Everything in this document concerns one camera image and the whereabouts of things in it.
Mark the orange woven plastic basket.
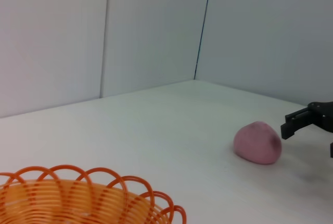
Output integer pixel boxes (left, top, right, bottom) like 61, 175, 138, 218
0, 165, 187, 224

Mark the pink peach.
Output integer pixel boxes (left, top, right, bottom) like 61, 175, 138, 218
233, 121, 283, 165

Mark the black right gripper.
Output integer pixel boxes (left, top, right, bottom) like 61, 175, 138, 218
280, 101, 333, 159

